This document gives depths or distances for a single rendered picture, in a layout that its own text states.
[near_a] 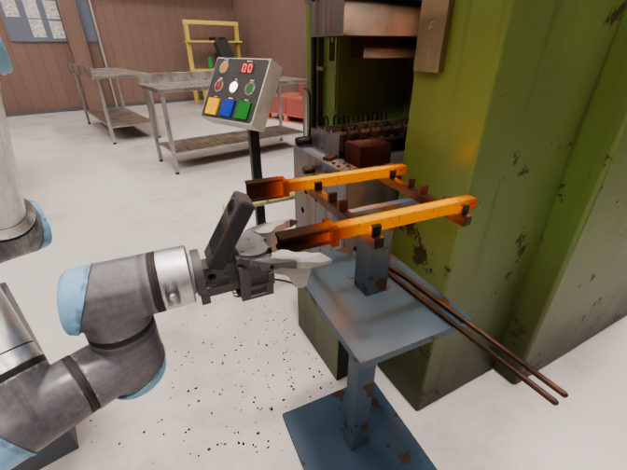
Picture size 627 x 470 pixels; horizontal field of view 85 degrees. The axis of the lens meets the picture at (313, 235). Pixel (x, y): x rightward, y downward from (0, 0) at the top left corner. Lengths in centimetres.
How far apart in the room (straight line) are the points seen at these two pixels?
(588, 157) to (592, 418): 101
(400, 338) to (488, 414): 90
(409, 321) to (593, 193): 73
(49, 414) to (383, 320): 60
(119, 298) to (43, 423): 17
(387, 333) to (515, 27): 70
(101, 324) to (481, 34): 91
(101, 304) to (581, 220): 127
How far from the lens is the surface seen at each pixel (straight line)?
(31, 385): 58
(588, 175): 131
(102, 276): 53
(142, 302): 52
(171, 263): 51
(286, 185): 78
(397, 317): 83
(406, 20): 126
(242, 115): 154
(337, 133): 117
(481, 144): 94
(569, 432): 173
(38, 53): 949
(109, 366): 59
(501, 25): 92
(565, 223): 137
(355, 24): 115
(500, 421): 163
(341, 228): 59
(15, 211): 113
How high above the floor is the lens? 124
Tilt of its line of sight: 29 degrees down
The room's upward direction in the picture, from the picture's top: straight up
